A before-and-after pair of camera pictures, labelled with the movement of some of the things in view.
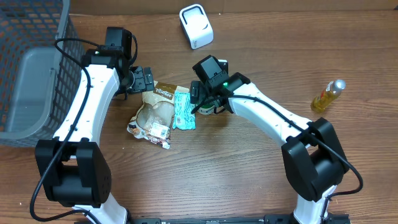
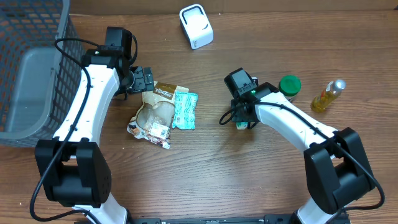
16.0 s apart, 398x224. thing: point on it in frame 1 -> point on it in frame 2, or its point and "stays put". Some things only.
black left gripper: [139, 84] stays put
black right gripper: [202, 93] -> [239, 117]
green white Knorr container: [208, 111] -> [290, 85]
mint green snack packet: [184, 118] stays put
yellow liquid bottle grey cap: [332, 91] stays put
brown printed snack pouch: [153, 119] stays put
